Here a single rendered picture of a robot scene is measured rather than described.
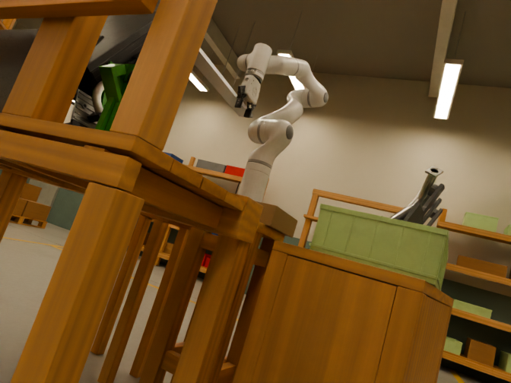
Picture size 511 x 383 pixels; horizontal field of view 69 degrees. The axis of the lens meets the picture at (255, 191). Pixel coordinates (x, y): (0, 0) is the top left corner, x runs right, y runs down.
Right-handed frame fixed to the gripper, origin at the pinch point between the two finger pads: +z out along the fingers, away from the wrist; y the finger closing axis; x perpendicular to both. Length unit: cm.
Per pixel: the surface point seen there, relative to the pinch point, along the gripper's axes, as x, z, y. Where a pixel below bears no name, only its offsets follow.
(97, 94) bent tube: 32, 20, -45
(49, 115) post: 13, 39, -70
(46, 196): 780, 72, 470
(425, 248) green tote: -83, 41, -5
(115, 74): 8, 20, -60
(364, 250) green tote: -65, 46, -4
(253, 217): -26, 46, -11
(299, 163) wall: 175, -135, 510
